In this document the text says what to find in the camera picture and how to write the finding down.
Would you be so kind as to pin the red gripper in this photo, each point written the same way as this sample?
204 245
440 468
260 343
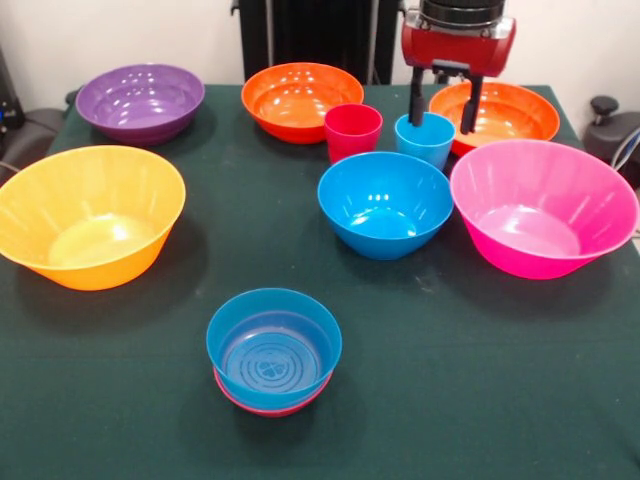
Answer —
455 50

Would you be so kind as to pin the blue plastic cup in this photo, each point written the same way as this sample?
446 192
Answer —
425 145

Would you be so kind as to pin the red plastic cup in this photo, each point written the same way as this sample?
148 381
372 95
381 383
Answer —
350 140

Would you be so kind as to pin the opaque blue plastic bowl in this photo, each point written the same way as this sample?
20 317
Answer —
385 200

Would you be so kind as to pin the orange plastic bowl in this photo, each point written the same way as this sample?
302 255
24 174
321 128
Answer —
510 120
275 122

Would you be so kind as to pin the small translucent blue bowl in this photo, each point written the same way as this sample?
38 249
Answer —
240 320

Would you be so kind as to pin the small red plastic bowl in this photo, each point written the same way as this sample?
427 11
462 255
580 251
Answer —
272 410

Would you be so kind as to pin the large pink plastic bowl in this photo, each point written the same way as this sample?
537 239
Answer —
540 200

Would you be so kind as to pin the black round equipment with knob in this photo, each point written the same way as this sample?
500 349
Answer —
607 135

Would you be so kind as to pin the purple plastic bowl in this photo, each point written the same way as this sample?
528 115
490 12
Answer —
165 127

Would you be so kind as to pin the dark green tablecloth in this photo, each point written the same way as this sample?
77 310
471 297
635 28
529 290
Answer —
500 400

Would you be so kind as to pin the large yellow-orange plastic bowl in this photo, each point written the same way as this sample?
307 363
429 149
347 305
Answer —
90 200

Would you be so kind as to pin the black equipment box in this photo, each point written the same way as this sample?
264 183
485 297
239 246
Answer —
7 110

